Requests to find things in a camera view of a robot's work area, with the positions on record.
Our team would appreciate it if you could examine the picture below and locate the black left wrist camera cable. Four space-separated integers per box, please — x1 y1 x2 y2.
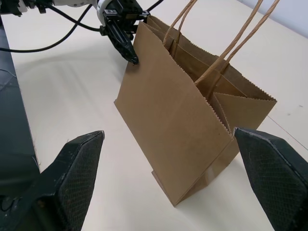
0 3 94 53

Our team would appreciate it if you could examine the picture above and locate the brown paper bag with handles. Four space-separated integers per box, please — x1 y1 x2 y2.
114 0 282 207

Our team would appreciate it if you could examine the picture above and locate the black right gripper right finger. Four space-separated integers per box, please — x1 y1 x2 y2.
233 127 308 231

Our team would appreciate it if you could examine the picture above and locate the thin black cable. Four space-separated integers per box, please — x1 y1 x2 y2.
144 0 165 13

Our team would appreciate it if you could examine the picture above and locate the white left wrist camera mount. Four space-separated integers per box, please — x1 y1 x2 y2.
96 0 112 13

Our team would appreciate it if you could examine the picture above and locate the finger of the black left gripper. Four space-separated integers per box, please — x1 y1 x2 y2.
106 22 140 65

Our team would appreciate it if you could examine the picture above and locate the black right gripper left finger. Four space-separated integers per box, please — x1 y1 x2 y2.
24 130 106 231

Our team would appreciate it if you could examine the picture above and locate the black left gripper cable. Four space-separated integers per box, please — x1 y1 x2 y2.
46 4 102 32

